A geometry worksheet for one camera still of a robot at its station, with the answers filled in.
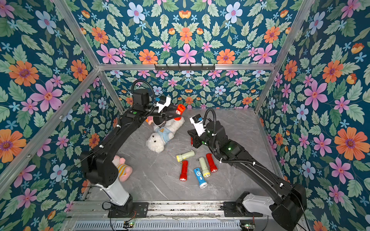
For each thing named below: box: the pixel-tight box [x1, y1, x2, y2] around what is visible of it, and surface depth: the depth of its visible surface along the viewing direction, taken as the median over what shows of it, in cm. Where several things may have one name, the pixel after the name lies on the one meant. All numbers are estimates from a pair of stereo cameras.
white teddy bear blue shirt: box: [145, 116, 185, 154], surface depth 95 cm
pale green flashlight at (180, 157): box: [176, 150, 196, 163], surface depth 93 cm
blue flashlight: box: [193, 167, 209, 189], surface depth 83 cm
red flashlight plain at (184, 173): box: [179, 160, 189, 182], surface depth 87 cm
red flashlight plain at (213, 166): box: [205, 153, 218, 173], surface depth 90 cm
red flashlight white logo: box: [173, 103, 186, 121], surface depth 68 cm
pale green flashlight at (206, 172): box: [198, 156, 212, 178], surface depth 88 cm
